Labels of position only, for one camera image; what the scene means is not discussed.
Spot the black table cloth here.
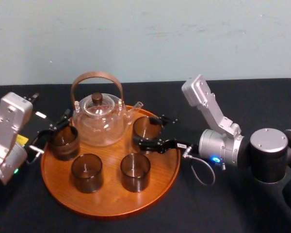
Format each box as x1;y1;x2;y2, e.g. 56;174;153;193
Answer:
0;78;291;233

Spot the thin grey right gripper cable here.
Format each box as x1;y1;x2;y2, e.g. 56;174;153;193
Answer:
182;145;216;187

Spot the glass lid with wooden knob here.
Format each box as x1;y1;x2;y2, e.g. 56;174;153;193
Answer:
83;92;116;115

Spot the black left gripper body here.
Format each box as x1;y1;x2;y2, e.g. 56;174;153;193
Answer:
22;110;55;156

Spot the round wooden tray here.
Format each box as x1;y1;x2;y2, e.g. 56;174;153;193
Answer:
40;104;181;217

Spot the glass teapot with wooden handle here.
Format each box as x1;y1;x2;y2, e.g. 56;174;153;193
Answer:
70;70;145;147

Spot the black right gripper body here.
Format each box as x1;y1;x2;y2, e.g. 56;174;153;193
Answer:
160;122;203;156

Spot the smoked glass cup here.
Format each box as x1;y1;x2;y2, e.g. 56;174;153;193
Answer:
49;124;81;161
132;116;162;144
70;153;105;194
120;153;152;193

